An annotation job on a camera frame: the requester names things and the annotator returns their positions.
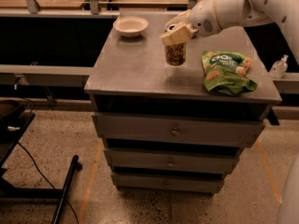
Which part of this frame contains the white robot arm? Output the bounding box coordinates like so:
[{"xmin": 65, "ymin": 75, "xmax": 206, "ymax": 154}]
[{"xmin": 161, "ymin": 0, "xmax": 299, "ymax": 62}]

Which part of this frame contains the black floor cable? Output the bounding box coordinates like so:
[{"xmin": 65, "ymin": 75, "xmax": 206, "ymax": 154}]
[{"xmin": 17, "ymin": 141, "xmax": 80, "ymax": 224}]

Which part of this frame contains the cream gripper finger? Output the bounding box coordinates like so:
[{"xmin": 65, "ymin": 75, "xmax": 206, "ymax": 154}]
[
  {"xmin": 160, "ymin": 23, "xmax": 198, "ymax": 46},
  {"xmin": 164, "ymin": 9, "xmax": 191, "ymax": 31}
]

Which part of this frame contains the bottom grey drawer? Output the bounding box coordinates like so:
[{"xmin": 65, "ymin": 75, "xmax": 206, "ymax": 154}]
[{"xmin": 111, "ymin": 173, "xmax": 224, "ymax": 194}]

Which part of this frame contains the green rice chip bag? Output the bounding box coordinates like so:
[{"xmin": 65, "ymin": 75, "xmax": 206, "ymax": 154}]
[{"xmin": 202, "ymin": 50, "xmax": 257, "ymax": 96}]

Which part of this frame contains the black cart frame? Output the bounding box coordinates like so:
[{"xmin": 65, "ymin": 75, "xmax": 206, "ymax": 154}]
[{"xmin": 0, "ymin": 98, "xmax": 83, "ymax": 224}]

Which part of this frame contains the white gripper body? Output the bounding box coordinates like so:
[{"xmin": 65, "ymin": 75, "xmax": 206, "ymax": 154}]
[{"xmin": 188, "ymin": 0, "xmax": 222, "ymax": 37}]

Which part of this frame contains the orange patterned drink can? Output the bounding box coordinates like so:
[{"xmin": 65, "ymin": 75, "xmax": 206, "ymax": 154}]
[{"xmin": 164, "ymin": 43, "xmax": 186, "ymax": 66}]

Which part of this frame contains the middle grey drawer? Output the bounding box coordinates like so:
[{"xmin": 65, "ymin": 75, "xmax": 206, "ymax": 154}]
[{"xmin": 104, "ymin": 147, "xmax": 239, "ymax": 174}]

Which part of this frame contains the top grey drawer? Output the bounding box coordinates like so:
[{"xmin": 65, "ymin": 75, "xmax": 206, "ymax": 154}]
[{"xmin": 93, "ymin": 112, "xmax": 264, "ymax": 147}]

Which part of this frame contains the white ceramic bowl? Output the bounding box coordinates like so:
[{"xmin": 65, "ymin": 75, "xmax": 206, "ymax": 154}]
[{"xmin": 113, "ymin": 16, "xmax": 149, "ymax": 38}]

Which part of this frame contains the grey drawer cabinet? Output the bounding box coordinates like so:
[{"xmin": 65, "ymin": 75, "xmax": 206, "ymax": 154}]
[{"xmin": 85, "ymin": 14, "xmax": 281, "ymax": 182}]

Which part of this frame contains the grey drawer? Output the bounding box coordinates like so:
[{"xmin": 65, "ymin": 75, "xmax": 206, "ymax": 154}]
[
  {"xmin": 111, "ymin": 173, "xmax": 224, "ymax": 194},
  {"xmin": 104, "ymin": 147, "xmax": 239, "ymax": 174},
  {"xmin": 93, "ymin": 112, "xmax": 264, "ymax": 147}
]

